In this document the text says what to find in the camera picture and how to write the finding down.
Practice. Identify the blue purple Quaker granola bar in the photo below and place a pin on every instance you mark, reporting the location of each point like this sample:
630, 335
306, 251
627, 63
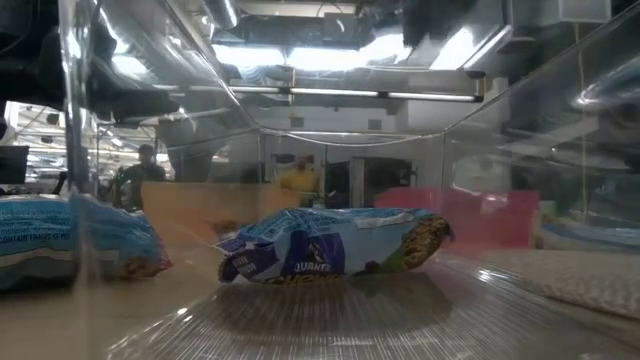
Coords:
325, 240

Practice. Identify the blue-wrapped granola bar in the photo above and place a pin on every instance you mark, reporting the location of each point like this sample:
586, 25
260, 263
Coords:
595, 235
30, 235

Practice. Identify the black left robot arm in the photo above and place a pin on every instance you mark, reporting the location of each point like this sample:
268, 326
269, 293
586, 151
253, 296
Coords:
25, 60

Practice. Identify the long ceiling tube light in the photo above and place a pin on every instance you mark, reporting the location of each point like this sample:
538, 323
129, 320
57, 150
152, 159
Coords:
330, 92

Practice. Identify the dark open cabinet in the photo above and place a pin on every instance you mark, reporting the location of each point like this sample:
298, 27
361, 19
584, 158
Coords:
385, 175

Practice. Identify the red translucent bin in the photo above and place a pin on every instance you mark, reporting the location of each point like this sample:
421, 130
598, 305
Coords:
490, 220

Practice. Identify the person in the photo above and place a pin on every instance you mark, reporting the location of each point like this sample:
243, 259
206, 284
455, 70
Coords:
300, 181
145, 175

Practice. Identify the clear plastic container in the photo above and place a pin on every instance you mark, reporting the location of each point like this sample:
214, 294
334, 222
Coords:
350, 325

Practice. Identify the black monitor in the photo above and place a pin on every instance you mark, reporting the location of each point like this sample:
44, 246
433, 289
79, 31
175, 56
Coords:
12, 165

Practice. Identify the small wall vent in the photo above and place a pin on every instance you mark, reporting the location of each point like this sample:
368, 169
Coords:
296, 122

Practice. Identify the silver ceiling duct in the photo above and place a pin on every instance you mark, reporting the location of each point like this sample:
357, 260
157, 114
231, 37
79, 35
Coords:
222, 12

